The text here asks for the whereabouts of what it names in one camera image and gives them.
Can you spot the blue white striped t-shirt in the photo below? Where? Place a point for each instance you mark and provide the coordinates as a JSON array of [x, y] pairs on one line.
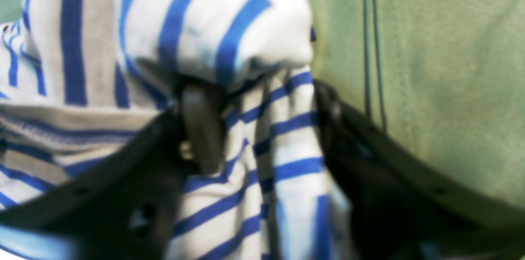
[[273, 231]]

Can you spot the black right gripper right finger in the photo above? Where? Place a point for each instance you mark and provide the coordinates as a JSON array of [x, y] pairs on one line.
[[402, 209]]

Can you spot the green table cloth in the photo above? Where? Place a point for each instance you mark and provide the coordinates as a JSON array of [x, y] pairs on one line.
[[430, 67]]

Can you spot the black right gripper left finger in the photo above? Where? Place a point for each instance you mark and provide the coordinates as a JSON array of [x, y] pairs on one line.
[[124, 208]]

